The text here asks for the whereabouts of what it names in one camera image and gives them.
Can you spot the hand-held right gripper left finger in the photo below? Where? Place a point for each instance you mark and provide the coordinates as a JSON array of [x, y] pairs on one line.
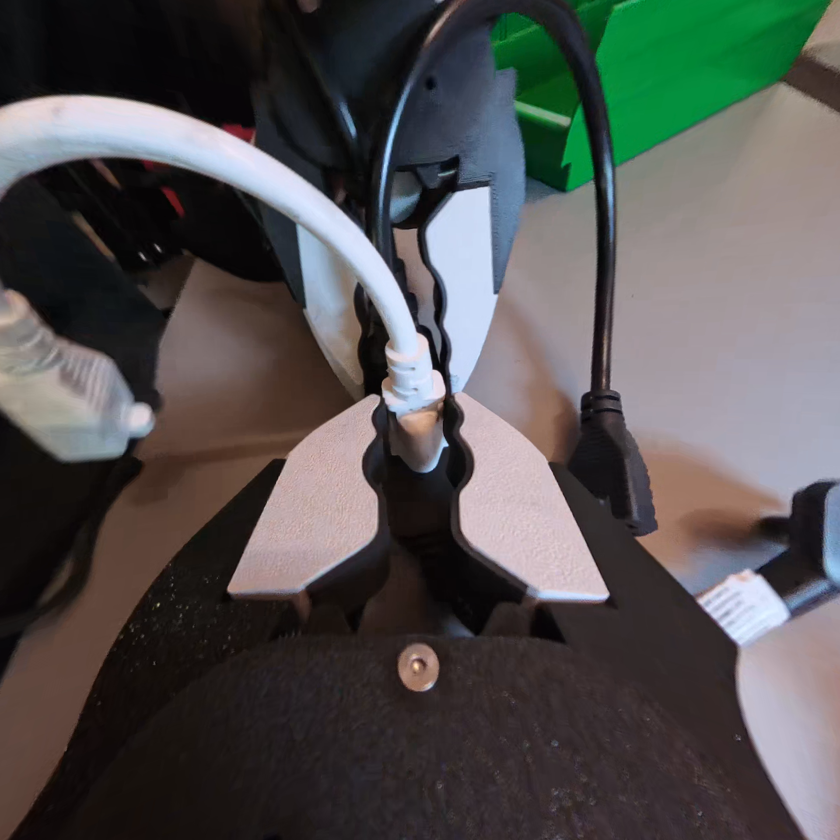
[[315, 518]]

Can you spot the green plastic bin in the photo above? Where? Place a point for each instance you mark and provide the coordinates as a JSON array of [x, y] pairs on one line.
[[689, 72]]

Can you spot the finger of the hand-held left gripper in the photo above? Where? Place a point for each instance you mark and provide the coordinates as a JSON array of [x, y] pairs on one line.
[[466, 262], [328, 308]]

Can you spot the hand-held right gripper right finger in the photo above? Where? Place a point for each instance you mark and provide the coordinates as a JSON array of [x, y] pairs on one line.
[[525, 525]]

